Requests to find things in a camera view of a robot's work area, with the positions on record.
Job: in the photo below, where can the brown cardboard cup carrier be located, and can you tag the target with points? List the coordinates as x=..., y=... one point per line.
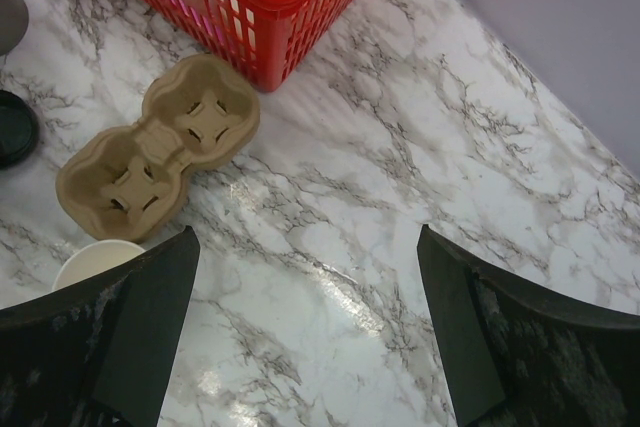
x=129, y=181

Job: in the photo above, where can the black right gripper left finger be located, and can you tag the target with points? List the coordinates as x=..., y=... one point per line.
x=99, y=352

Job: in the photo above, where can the grey metal straw holder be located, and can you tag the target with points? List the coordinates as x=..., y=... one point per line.
x=14, y=21

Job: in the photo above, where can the black plastic cup lid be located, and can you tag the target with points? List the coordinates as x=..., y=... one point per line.
x=19, y=130

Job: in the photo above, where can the green paper coffee cup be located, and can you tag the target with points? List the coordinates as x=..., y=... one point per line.
x=95, y=259

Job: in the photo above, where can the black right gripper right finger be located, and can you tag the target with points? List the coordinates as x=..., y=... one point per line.
x=515, y=353

